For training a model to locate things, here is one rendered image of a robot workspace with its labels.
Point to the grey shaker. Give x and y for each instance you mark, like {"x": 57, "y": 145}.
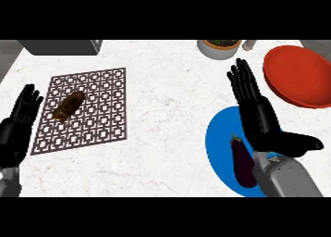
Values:
{"x": 249, "y": 44}

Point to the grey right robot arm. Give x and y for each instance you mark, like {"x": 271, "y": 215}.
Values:
{"x": 284, "y": 176}

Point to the brown patterned placemat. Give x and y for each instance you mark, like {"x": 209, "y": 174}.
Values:
{"x": 84, "y": 109}

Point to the red bowl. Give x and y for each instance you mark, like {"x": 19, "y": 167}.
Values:
{"x": 304, "y": 76}

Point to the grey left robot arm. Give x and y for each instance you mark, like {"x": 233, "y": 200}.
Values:
{"x": 4, "y": 182}

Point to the purple eggplant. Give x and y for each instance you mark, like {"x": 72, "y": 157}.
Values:
{"x": 243, "y": 163}

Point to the brown sweet potato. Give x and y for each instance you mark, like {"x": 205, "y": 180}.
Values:
{"x": 69, "y": 106}

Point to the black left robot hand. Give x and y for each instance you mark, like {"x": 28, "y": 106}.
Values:
{"x": 13, "y": 132}

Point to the blue plate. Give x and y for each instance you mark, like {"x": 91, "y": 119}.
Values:
{"x": 225, "y": 145}

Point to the dark grey appliance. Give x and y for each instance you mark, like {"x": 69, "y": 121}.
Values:
{"x": 62, "y": 47}

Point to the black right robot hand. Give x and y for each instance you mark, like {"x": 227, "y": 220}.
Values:
{"x": 262, "y": 117}

